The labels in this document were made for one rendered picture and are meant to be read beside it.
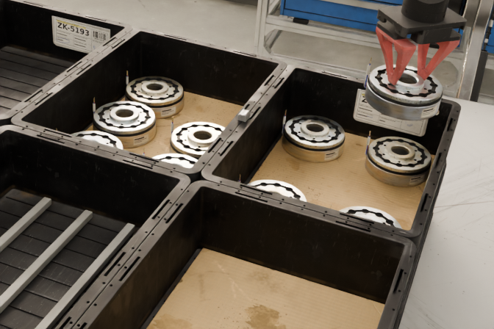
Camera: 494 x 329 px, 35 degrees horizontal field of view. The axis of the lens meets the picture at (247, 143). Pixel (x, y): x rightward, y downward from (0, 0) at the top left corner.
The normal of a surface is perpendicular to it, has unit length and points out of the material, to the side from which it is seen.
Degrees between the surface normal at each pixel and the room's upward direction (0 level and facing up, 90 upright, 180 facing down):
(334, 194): 0
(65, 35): 90
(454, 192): 0
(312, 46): 0
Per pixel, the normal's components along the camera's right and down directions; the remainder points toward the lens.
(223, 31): 0.07, -0.85
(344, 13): -0.28, 0.48
